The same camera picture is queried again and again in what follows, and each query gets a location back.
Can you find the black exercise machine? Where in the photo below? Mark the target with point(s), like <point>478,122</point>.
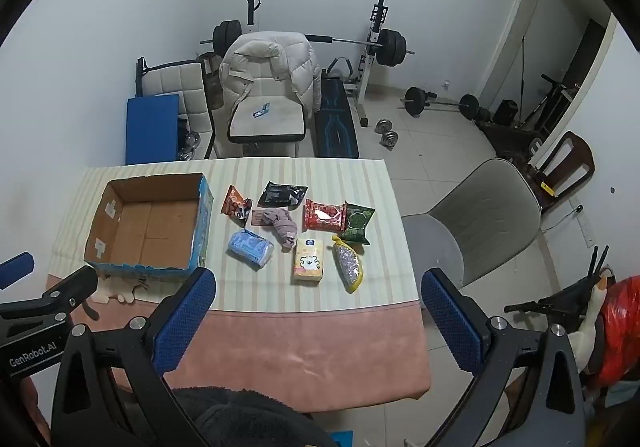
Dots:
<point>545,112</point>

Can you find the short black barbell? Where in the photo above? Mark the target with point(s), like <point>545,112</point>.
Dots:
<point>416,102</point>

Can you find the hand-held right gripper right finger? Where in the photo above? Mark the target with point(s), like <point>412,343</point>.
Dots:
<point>450,322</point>

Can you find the small brown card packet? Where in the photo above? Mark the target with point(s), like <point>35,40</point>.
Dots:
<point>257,217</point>

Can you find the chrome dumbbell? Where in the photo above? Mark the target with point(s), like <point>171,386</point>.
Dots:
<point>386,125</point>
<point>189,144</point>
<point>389,139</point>

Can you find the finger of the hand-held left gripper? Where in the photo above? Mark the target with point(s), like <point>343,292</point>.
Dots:
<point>15,269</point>
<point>55,299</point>

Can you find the cardboard box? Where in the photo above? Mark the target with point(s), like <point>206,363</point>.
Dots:
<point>150,227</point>

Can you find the racked black barbell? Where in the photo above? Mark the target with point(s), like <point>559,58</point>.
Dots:
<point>227,39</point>

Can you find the small blue packet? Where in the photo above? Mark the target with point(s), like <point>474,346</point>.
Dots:
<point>261,110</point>

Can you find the white cushioned chair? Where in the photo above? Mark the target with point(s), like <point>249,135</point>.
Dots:
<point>282,121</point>

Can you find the white goose plush toy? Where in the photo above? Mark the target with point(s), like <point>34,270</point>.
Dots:
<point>592,317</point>

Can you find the orange brown snack packet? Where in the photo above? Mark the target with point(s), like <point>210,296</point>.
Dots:
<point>236,204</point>

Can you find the white quilted chair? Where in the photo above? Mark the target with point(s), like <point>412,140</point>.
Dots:
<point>170,79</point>

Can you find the striped tablecloth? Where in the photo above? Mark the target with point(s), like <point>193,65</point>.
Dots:
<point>350,177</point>

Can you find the green snack packet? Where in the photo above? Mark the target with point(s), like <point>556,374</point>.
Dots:
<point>357,223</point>

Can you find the pink tablecloth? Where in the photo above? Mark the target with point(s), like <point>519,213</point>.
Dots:
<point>300,352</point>

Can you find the dark fleece clothing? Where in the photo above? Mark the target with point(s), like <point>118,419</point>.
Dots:
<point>240,419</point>

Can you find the black weight bench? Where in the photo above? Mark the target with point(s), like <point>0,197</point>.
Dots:
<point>336,127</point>

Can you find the dark wooden chair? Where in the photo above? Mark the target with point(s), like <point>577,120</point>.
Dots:
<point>575,162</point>

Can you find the yellow mesh bag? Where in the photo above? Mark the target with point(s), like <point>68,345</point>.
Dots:
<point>348,264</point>

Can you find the grey shell chair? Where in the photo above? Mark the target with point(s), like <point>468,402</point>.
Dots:
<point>480,207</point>

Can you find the yellow pink small carton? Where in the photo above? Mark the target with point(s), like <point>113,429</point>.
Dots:
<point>307,262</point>

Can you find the red plastic bag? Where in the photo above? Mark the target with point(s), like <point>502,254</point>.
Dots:
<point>622,327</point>

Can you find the black router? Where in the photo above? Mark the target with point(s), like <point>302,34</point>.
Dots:
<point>600,259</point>

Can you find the blue tissue packet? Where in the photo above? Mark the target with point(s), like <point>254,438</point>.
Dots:
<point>250,248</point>

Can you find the blue foam mat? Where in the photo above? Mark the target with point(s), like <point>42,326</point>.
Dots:
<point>150,127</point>

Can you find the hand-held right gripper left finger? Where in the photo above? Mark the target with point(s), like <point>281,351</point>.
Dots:
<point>185,322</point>

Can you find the white door frame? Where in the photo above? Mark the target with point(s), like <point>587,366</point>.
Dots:
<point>505,37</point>

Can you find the grey sock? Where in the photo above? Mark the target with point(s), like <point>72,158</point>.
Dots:
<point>282,225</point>

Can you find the red floral wipes packet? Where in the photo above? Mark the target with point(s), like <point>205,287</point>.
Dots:
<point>322,216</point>

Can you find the black foil packet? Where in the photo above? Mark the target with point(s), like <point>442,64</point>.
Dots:
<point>280,194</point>

